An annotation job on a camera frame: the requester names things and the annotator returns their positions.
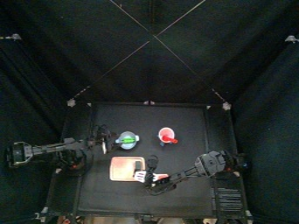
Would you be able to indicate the green wooden sushi roll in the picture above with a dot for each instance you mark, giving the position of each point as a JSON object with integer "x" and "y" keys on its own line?
{"x": 137, "y": 165}

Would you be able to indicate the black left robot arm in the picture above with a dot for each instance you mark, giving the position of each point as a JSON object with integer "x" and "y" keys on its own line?
{"x": 46, "y": 148}

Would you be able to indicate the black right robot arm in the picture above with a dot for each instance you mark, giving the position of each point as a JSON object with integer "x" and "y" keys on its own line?
{"x": 208, "y": 164}

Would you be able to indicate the white pink sushi piece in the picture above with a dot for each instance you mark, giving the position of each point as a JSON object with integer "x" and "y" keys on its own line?
{"x": 160, "y": 176}

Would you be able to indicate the red white striped sushi piece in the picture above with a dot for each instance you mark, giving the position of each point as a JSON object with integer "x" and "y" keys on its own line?
{"x": 140, "y": 176}

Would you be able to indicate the pale pink rectangular plate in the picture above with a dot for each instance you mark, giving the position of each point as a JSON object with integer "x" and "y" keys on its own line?
{"x": 122, "y": 169}

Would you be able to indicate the green toy vegetable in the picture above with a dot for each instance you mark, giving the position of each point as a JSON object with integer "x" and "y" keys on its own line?
{"x": 126, "y": 140}

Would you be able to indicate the grey blue toy pot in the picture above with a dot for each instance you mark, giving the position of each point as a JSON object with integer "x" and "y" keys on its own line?
{"x": 125, "y": 144}

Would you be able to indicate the red toy utensil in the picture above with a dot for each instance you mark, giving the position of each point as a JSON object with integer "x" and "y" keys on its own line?
{"x": 170, "y": 140}

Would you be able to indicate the red toy cup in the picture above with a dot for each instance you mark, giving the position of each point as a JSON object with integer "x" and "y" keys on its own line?
{"x": 164, "y": 131}

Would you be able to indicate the silver frame corner bracket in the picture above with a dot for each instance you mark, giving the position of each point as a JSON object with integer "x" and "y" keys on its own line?
{"x": 291, "y": 38}
{"x": 14, "y": 36}
{"x": 70, "y": 102}
{"x": 225, "y": 106}
{"x": 148, "y": 102}

